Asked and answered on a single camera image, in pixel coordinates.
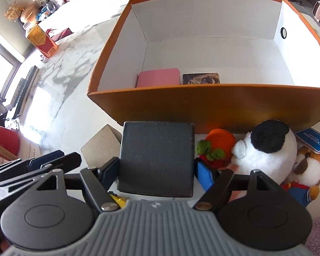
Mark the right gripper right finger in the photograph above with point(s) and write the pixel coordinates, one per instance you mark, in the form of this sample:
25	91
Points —
215	183

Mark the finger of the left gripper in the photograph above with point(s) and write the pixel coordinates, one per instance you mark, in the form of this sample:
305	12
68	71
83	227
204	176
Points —
66	163
19	167

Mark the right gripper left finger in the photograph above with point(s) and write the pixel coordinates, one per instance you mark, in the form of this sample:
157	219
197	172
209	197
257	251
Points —
97	181

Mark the orange crochet doll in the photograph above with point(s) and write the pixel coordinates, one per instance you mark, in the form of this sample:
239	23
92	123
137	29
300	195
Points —
216	148

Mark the brown cardboard box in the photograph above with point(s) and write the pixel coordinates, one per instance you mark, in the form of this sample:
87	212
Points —
102	147

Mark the dark grey square box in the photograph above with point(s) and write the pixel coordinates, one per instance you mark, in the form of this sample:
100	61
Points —
156	159

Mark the brown dog plush toy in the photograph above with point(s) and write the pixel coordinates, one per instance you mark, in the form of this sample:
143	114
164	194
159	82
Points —
303	181

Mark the red cylindrical bin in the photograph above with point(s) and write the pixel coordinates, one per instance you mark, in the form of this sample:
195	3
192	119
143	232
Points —
9	144

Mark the white black plush toy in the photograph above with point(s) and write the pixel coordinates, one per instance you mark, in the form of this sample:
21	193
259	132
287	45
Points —
270	147

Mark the black keyboard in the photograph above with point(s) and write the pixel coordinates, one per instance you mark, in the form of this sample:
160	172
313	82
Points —
24	91

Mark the dark picture card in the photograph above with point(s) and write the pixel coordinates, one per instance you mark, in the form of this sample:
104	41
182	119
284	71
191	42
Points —
201	78

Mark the pink case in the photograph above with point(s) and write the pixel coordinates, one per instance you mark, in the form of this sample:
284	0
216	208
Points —
159	77

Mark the orange storage box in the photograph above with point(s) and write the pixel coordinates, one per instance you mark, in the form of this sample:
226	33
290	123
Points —
267	55

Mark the yellow red carton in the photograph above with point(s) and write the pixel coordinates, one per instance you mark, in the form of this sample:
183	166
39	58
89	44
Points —
41	41

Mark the red book stack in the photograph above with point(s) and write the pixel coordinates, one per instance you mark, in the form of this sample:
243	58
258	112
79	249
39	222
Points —
61	35

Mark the orange gourd vase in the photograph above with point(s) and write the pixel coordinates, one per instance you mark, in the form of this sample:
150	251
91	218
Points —
29	14

